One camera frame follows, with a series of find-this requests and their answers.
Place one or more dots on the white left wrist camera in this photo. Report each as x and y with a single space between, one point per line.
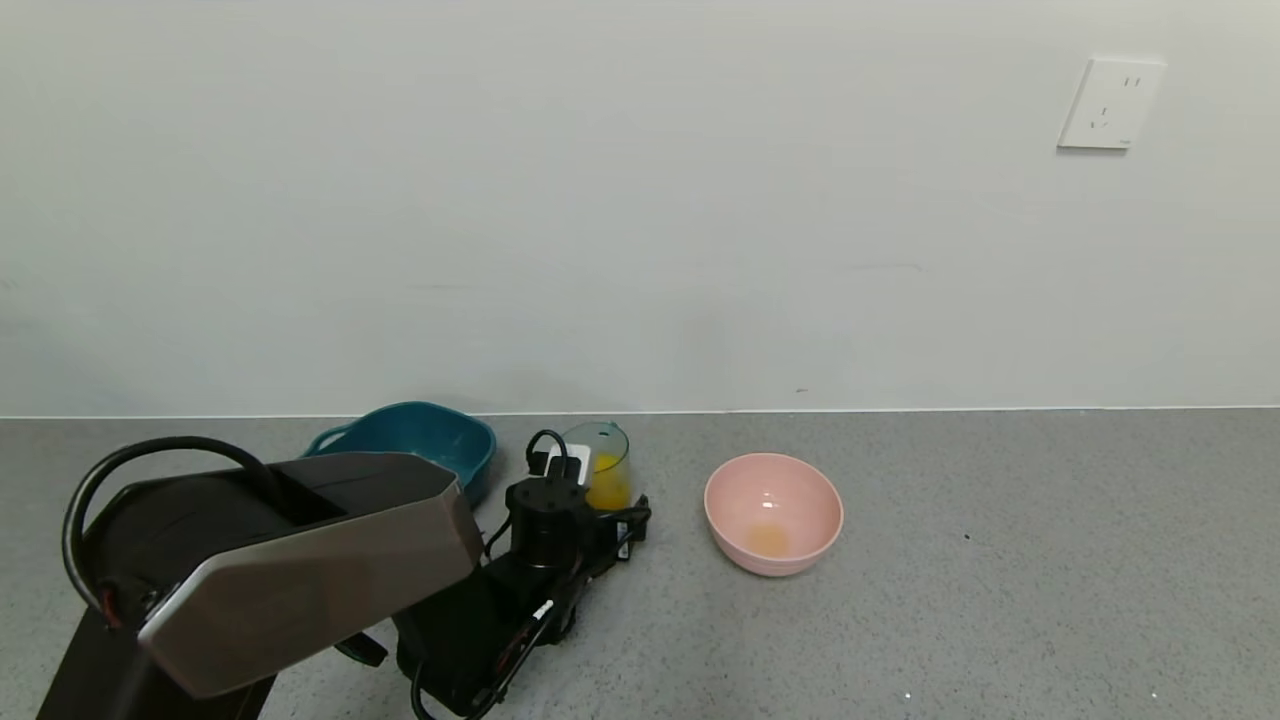
580 462

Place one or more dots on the pink bowl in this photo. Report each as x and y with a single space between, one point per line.
772 515

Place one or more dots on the white wall socket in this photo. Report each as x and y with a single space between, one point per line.
1110 103

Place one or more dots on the teal plastic basin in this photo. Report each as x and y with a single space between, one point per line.
440 440

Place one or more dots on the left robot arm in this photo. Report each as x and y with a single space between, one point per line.
300 570

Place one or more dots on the clear cup with orange liquid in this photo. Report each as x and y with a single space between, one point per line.
612 485

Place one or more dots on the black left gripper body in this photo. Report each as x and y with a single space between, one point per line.
615 525

